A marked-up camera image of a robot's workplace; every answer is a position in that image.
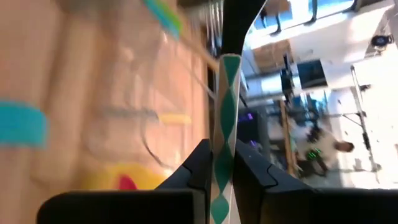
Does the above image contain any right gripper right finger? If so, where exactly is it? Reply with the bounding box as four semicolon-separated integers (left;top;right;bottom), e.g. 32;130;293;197
232;139;398;224

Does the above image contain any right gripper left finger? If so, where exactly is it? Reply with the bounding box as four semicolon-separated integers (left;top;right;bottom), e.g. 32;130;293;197
35;138;215;224

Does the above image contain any bright blue silicone spatula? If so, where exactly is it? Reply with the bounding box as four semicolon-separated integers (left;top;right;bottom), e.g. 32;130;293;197
0;100;48;147

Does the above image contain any slim teal silicone spatula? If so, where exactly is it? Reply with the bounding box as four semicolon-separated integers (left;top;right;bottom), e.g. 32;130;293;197
142;0;175;32

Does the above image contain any yellow plastic bin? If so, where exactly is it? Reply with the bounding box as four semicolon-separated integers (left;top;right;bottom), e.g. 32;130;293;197
79;164;170;191

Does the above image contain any person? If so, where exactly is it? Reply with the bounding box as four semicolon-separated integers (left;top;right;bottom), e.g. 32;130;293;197
292;126;356;179

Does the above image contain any backlit keyboard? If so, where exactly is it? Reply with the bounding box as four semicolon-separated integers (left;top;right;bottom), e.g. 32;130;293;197
238;110;261;149

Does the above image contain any black desk monitor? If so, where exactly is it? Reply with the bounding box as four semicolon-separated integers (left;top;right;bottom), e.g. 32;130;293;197
297;58;328;90

